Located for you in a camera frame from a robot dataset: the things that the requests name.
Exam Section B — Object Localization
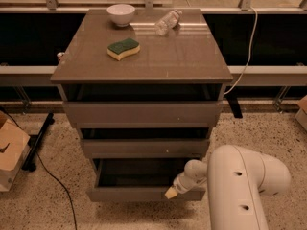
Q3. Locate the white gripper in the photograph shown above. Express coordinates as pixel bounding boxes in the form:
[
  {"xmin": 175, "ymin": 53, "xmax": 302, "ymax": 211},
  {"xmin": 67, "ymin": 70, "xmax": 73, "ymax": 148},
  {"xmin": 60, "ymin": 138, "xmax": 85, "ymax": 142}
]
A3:
[{"xmin": 165, "ymin": 172, "xmax": 206, "ymax": 199}]

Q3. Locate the grey bottom drawer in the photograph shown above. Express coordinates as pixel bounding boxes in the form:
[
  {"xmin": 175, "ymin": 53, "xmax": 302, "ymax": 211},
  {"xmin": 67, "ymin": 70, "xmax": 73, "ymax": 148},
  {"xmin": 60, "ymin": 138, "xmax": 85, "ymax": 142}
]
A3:
[{"xmin": 85, "ymin": 157, "xmax": 206, "ymax": 203}]

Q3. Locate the grey drawer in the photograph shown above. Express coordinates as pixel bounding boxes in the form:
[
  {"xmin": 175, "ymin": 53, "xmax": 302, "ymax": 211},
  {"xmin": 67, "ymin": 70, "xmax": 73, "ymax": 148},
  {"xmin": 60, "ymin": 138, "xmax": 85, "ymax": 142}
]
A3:
[
  {"xmin": 81, "ymin": 139, "xmax": 209, "ymax": 158},
  {"xmin": 63, "ymin": 102, "xmax": 222, "ymax": 128},
  {"xmin": 85, "ymin": 157, "xmax": 206, "ymax": 203}
]

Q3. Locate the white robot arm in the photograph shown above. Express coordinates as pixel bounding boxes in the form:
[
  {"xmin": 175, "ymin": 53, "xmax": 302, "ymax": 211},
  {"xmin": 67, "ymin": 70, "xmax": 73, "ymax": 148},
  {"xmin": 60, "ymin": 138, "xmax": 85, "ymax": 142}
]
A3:
[{"xmin": 165, "ymin": 145, "xmax": 291, "ymax": 230}]

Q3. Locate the grey top drawer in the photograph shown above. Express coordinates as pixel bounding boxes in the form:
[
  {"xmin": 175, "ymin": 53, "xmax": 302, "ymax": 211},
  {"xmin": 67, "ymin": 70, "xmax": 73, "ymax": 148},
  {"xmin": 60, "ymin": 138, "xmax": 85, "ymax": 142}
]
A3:
[{"xmin": 63, "ymin": 102, "xmax": 222, "ymax": 128}]

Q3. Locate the grey middle drawer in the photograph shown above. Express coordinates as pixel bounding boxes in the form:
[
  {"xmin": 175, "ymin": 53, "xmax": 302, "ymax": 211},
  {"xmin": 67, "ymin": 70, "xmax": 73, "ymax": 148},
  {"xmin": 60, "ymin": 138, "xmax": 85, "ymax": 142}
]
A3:
[{"xmin": 81, "ymin": 139, "xmax": 209, "ymax": 158}]

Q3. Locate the grey drawer cabinet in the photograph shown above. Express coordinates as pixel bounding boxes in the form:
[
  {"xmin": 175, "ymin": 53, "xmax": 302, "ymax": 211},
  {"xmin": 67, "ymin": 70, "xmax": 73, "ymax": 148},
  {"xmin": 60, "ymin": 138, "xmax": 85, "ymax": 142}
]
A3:
[{"xmin": 50, "ymin": 8, "xmax": 234, "ymax": 186}]

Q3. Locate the black stand foot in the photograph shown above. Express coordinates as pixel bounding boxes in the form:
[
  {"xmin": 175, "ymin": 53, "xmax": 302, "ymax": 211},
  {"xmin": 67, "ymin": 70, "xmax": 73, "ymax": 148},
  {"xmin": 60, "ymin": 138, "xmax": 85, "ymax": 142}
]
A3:
[{"xmin": 22, "ymin": 113, "xmax": 55, "ymax": 172}]

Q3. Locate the cardboard box right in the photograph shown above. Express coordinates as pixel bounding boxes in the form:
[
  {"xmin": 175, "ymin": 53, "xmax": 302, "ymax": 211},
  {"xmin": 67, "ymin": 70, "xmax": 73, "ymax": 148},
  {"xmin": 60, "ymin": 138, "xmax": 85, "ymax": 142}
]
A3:
[{"xmin": 295, "ymin": 95, "xmax": 307, "ymax": 130}]

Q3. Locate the cardboard box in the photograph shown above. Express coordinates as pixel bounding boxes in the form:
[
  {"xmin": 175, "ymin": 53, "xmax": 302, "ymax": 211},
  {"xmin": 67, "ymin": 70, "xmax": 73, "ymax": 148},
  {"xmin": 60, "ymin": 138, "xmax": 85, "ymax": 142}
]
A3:
[
  {"xmin": 295, "ymin": 95, "xmax": 307, "ymax": 130},
  {"xmin": 0, "ymin": 112, "xmax": 30, "ymax": 192}
]

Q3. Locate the green yellow sponge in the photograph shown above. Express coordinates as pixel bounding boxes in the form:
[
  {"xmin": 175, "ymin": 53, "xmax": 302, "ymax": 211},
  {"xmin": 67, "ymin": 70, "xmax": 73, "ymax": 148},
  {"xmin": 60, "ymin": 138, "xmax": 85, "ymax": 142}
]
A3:
[{"xmin": 106, "ymin": 38, "xmax": 140, "ymax": 61}]

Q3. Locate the cardboard box left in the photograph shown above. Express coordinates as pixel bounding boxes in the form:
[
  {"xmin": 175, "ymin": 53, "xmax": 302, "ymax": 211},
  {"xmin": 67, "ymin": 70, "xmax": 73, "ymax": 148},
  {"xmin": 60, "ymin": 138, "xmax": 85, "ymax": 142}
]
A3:
[{"xmin": 0, "ymin": 112, "xmax": 30, "ymax": 192}]

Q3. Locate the clear plastic bottle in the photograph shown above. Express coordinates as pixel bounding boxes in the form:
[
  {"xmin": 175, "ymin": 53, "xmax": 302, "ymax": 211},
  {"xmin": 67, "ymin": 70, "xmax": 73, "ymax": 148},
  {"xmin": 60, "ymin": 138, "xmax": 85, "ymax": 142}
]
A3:
[{"xmin": 154, "ymin": 10, "xmax": 182, "ymax": 35}]

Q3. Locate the white ceramic bowl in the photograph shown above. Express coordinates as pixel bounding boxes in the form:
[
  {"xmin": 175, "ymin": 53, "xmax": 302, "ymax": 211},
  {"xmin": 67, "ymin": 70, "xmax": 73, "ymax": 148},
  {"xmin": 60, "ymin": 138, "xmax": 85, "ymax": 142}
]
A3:
[{"xmin": 106, "ymin": 4, "xmax": 135, "ymax": 27}]

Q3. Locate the black floor cable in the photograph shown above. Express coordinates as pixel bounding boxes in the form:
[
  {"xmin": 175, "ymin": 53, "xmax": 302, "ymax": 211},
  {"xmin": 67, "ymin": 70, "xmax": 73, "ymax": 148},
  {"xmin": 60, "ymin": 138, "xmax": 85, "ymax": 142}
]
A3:
[{"xmin": 0, "ymin": 105, "xmax": 79, "ymax": 230}]

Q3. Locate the black bracket behind cabinet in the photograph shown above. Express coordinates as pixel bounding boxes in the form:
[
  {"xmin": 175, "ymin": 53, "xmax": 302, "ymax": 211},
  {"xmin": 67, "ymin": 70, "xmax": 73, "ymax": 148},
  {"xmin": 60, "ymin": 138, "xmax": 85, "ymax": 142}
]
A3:
[{"xmin": 226, "ymin": 93, "xmax": 243, "ymax": 119}]

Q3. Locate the white cable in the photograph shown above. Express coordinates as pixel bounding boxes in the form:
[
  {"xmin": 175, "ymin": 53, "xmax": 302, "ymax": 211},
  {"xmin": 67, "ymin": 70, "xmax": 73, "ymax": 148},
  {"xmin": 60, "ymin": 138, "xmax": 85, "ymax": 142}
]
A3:
[{"xmin": 224, "ymin": 7, "xmax": 259, "ymax": 97}]

